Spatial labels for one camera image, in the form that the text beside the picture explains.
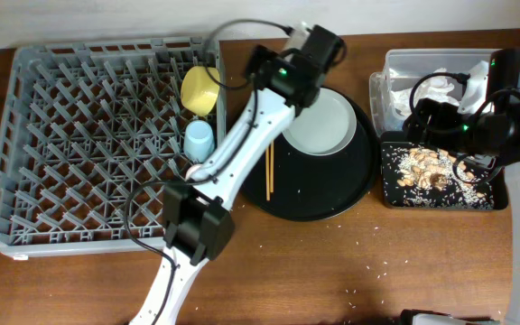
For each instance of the round black tray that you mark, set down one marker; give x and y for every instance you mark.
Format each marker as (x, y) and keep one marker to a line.
(309, 188)

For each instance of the wooden chopstick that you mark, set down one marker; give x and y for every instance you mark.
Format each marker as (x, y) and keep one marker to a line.
(271, 168)
(268, 173)

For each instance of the crumpled white tissue in bin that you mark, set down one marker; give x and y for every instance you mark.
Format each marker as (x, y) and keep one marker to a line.
(437, 88)

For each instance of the food scraps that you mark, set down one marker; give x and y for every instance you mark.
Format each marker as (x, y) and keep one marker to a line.
(425, 169)

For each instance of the grey dishwasher rack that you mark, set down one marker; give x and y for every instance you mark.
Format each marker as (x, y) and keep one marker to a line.
(84, 124)

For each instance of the clear plastic bin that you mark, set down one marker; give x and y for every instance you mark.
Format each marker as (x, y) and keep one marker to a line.
(403, 68)

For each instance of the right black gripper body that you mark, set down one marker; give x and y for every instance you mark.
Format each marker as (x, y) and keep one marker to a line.
(450, 130)

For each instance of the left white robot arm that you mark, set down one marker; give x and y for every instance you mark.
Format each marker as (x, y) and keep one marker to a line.
(196, 212)

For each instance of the pink plastic cup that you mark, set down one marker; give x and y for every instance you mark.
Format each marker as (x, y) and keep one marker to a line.
(192, 171)

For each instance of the yellow plastic bowl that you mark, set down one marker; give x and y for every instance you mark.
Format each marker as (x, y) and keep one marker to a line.
(199, 92)

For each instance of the black rectangular bin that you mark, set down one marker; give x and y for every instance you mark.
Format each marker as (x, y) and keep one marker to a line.
(400, 197)

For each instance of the light blue plastic cup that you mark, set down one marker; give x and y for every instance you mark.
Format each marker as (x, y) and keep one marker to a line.
(198, 141)

